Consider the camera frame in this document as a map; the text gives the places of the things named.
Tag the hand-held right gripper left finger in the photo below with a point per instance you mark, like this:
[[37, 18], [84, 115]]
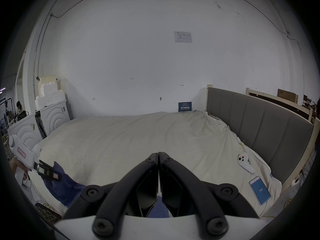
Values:
[[113, 196]]

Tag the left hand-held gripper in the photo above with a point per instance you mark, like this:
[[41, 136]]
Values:
[[21, 151]]

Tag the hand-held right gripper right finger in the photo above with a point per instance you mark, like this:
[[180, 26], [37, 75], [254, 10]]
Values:
[[200, 196]]

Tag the dark blue garment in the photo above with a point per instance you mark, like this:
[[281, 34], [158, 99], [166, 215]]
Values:
[[65, 187]]

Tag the person's left hand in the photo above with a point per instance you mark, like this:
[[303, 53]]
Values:
[[17, 166]]

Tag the white washing machine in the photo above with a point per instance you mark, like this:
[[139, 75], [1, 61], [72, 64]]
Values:
[[23, 131], [53, 114]]

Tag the white hand controller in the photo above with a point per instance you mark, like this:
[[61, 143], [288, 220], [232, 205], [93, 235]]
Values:
[[245, 162]]

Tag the bed with beige sheet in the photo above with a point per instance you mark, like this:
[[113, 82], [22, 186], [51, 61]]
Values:
[[120, 139]]

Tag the phone with blue screen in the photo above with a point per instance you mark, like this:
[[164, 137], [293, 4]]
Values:
[[260, 190]]

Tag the small dark blue sign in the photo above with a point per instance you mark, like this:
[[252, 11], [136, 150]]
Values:
[[185, 107]]

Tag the grey padded headboard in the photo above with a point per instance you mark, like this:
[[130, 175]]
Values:
[[260, 126]]

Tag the brown carton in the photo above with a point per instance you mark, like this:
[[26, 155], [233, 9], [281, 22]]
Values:
[[287, 97]]

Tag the white paper sheet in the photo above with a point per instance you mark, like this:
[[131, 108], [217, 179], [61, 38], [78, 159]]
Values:
[[183, 37]]

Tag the wooden bed frame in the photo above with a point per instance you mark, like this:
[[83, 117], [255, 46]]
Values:
[[303, 109]]

